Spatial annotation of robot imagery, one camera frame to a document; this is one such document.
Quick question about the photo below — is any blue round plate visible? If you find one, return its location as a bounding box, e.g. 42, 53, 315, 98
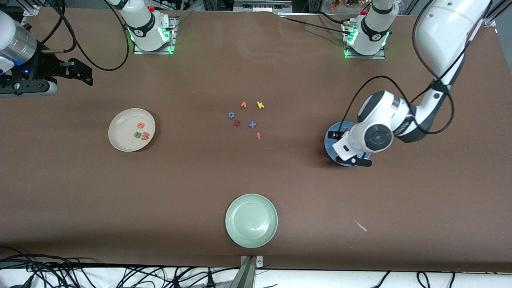
324, 121, 372, 167

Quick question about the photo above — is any aluminium table edge profile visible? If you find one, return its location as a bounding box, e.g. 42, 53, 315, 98
16, 0, 40, 24

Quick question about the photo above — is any beige brown round plate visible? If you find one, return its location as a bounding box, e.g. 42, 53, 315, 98
108, 108, 156, 152

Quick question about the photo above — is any pale green round plate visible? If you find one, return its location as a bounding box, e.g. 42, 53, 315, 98
225, 194, 278, 248

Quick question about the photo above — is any aluminium table corner profile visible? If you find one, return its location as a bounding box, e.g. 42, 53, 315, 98
484, 0, 512, 26

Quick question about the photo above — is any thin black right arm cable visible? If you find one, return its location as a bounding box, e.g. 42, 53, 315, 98
50, 0, 130, 72

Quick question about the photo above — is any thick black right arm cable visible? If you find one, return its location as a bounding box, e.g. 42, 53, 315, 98
40, 0, 77, 54

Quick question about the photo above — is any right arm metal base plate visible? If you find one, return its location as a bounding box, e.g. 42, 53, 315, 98
133, 18, 177, 55

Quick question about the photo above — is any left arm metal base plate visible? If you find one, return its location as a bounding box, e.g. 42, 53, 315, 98
344, 22, 386, 60

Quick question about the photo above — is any black cable to arm base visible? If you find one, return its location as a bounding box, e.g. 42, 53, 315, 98
280, 11, 352, 32

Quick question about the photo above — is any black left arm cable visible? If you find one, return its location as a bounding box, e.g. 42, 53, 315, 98
340, 0, 455, 135

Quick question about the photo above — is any aluminium frame behind table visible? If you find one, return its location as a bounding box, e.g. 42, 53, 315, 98
233, 0, 293, 12

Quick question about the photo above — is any aluminium camera post bracket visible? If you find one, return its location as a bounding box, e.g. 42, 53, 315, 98
239, 255, 264, 288

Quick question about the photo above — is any tangled black cable bundle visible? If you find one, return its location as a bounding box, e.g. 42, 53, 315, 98
0, 246, 240, 288

